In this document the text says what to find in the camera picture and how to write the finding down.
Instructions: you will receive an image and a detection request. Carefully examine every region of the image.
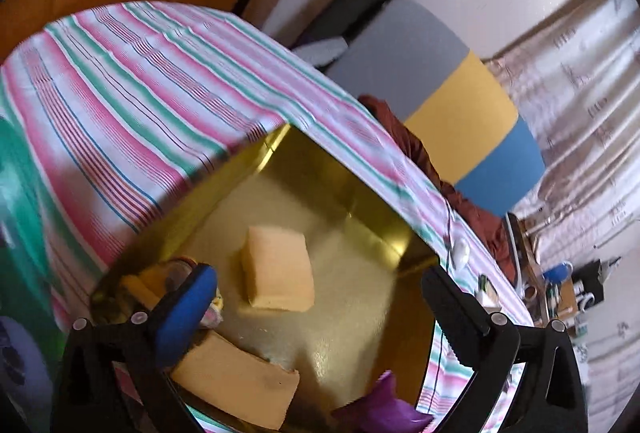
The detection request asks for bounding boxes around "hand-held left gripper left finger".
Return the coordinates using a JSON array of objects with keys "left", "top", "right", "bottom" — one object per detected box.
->
[{"left": 52, "top": 263, "right": 218, "bottom": 433}]

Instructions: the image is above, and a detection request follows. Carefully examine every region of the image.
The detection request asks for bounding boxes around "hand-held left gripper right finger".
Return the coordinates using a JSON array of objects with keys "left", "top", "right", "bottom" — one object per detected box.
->
[{"left": 421, "top": 267, "right": 588, "bottom": 433}]

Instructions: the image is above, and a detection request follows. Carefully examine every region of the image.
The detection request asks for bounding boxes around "gold tin box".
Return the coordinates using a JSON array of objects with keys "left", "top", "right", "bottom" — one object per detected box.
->
[{"left": 90, "top": 124, "right": 441, "bottom": 433}]

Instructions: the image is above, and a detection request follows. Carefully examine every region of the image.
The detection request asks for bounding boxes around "brown biscuit packet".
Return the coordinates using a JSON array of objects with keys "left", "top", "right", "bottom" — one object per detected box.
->
[{"left": 475, "top": 274, "right": 502, "bottom": 309}]

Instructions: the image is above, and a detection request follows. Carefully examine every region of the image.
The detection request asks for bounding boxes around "brown snack packet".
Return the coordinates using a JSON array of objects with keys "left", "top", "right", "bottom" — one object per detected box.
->
[{"left": 122, "top": 255, "right": 201, "bottom": 309}]

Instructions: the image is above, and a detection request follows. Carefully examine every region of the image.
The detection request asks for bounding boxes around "white plastic packet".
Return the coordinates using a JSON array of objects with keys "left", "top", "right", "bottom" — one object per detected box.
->
[{"left": 447, "top": 237, "right": 471, "bottom": 270}]

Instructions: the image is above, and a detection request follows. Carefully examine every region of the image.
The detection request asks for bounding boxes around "tan foam block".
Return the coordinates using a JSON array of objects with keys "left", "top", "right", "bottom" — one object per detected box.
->
[
  {"left": 240, "top": 225, "right": 316, "bottom": 313},
  {"left": 170, "top": 329, "right": 301, "bottom": 431}
]

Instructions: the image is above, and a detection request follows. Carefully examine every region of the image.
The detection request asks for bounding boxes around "wooden side table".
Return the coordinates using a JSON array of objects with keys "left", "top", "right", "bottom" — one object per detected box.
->
[{"left": 507, "top": 213, "right": 586, "bottom": 329}]

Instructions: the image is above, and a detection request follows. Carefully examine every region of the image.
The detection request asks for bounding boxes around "blue cup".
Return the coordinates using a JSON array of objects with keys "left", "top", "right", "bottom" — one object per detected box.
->
[{"left": 542, "top": 262, "right": 575, "bottom": 286}]

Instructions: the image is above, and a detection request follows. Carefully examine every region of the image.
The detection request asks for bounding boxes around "purple snack packet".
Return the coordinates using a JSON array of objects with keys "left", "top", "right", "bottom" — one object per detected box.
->
[{"left": 331, "top": 369, "right": 435, "bottom": 433}]

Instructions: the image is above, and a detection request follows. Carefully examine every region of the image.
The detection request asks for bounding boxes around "black device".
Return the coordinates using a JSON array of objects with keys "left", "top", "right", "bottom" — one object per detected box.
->
[{"left": 572, "top": 258, "right": 608, "bottom": 309}]

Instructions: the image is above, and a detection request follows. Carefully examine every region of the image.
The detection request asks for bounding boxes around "maroon cloth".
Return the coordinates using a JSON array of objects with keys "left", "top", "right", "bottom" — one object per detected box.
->
[{"left": 359, "top": 94, "right": 523, "bottom": 286}]

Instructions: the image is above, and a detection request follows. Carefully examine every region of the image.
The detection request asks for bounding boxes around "grey round appliance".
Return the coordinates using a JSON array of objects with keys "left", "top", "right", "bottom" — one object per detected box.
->
[{"left": 0, "top": 315, "right": 53, "bottom": 433}]

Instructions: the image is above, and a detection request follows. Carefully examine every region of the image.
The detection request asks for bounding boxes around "green bag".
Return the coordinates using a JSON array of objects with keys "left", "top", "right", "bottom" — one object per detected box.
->
[{"left": 0, "top": 116, "right": 66, "bottom": 314}]

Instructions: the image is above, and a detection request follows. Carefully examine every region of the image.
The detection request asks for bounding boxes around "grey yellow blue chair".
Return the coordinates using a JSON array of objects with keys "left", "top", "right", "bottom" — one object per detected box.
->
[{"left": 292, "top": 0, "right": 546, "bottom": 219}]

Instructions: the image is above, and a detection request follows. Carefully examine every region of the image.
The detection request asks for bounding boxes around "striped tablecloth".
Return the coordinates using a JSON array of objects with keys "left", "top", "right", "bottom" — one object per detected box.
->
[{"left": 0, "top": 2, "right": 538, "bottom": 433}]

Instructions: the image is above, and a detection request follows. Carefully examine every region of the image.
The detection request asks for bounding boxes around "patterned beige curtain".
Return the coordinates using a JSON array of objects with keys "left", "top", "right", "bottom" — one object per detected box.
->
[{"left": 482, "top": 0, "right": 640, "bottom": 414}]

